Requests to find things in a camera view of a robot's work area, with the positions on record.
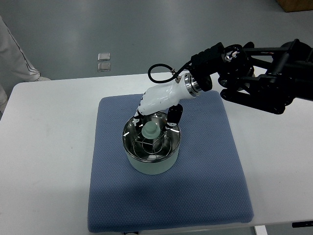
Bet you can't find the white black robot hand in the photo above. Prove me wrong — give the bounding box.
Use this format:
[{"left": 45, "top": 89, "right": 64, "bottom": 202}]
[{"left": 133, "top": 81, "right": 193, "bottom": 129}]

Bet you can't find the glass lid green knob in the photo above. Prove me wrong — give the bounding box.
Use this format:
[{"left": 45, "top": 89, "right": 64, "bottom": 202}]
[{"left": 122, "top": 110, "right": 182, "bottom": 164}]

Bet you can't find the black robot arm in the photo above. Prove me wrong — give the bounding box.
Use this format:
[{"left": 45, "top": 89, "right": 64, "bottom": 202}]
[{"left": 186, "top": 39, "right": 313, "bottom": 115}]

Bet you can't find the green pot steel interior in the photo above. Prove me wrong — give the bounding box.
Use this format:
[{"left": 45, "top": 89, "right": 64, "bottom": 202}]
[{"left": 121, "top": 110, "right": 182, "bottom": 176}]

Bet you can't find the lower metal floor plate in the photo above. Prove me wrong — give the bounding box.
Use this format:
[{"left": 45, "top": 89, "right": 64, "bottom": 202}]
[{"left": 97, "top": 62, "right": 111, "bottom": 72}]

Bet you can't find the metal floor plate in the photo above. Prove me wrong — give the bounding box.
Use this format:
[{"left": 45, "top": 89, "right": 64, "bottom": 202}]
[
  {"left": 97, "top": 52, "right": 111, "bottom": 61},
  {"left": 97, "top": 62, "right": 111, "bottom": 72}
]

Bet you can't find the upper metal floor plate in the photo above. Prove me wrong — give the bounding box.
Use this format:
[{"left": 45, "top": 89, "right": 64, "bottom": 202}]
[{"left": 97, "top": 52, "right": 111, "bottom": 61}]

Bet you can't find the blue quilted mat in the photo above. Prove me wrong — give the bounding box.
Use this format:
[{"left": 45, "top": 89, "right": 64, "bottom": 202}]
[{"left": 88, "top": 91, "right": 254, "bottom": 233}]

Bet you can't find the brown cardboard box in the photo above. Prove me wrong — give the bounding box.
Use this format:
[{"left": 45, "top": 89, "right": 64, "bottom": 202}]
[{"left": 277, "top": 0, "right": 313, "bottom": 13}]

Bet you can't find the person in white coat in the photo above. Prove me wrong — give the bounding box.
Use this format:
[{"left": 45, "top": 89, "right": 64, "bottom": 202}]
[{"left": 0, "top": 15, "right": 51, "bottom": 113}]

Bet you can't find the white table leg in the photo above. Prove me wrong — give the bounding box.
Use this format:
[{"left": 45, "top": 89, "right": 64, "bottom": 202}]
[{"left": 254, "top": 225, "right": 268, "bottom": 235}]

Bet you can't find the black table control panel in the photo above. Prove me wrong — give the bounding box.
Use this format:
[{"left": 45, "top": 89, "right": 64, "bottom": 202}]
[{"left": 292, "top": 221, "right": 313, "bottom": 228}]

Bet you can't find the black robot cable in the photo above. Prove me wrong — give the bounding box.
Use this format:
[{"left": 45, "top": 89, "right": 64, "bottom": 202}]
[{"left": 148, "top": 60, "right": 194, "bottom": 84}]

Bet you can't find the wire steamer rack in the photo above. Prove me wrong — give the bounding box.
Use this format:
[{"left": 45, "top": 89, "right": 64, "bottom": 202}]
[{"left": 133, "top": 134, "right": 172, "bottom": 161}]

